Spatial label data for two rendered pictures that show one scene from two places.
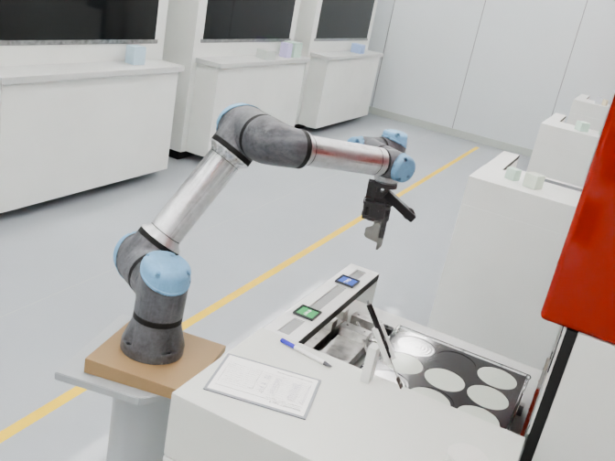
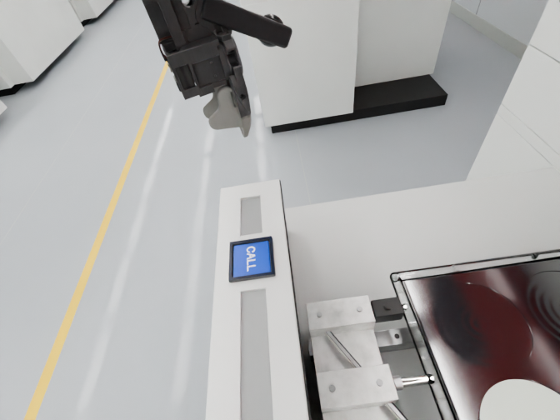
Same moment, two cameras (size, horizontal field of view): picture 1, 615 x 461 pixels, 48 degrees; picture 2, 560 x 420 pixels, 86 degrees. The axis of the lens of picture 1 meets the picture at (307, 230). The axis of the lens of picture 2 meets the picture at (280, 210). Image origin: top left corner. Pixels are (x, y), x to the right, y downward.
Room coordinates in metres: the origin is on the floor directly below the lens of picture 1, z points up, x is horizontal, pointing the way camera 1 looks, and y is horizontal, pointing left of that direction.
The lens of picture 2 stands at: (1.60, -0.12, 1.28)
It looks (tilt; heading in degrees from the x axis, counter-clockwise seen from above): 49 degrees down; 341
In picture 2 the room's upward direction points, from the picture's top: 12 degrees counter-clockwise
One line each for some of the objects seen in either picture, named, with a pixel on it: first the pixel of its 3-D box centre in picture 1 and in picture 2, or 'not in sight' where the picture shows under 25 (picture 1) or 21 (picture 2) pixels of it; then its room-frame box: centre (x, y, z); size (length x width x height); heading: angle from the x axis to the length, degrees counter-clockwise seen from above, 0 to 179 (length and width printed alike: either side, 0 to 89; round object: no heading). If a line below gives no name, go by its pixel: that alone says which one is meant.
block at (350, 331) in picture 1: (354, 332); (355, 387); (1.65, -0.18, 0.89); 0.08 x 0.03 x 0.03; 68
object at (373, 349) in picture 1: (380, 356); not in sight; (1.31, -0.20, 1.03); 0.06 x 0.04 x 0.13; 68
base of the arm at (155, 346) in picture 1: (155, 329); not in sight; (1.46, 0.31, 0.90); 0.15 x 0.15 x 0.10
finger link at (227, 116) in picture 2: (373, 235); (228, 117); (1.99, -0.20, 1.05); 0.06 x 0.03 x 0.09; 86
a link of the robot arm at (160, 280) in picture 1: (162, 284); not in sight; (1.47, 0.31, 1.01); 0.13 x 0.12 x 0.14; 37
